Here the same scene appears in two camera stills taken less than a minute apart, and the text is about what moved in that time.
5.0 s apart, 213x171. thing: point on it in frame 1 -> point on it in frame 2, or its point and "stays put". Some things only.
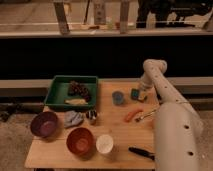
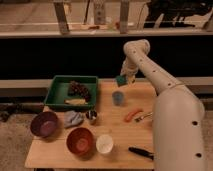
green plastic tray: x=59 y=90 stays put
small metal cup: x=92 y=116 stays put
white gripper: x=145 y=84 -> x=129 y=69
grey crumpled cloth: x=72 y=118 stays put
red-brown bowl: x=80 y=141 stays put
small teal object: x=136 y=94 -> x=121 y=80
